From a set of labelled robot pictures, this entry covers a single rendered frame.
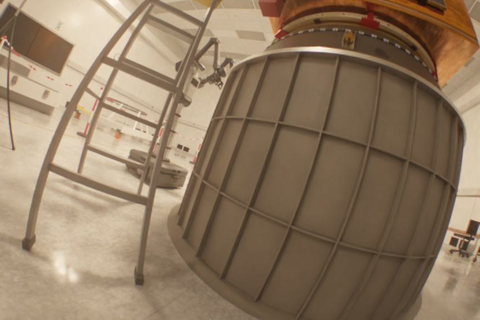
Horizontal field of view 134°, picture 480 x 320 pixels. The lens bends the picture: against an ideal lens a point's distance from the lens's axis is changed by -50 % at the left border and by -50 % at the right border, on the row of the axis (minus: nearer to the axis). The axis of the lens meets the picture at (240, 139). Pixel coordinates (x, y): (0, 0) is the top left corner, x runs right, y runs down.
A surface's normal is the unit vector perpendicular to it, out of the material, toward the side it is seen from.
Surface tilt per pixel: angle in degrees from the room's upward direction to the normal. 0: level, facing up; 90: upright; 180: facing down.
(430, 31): 180
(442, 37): 180
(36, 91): 90
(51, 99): 90
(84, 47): 90
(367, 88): 90
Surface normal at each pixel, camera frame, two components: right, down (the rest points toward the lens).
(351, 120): -0.36, -0.23
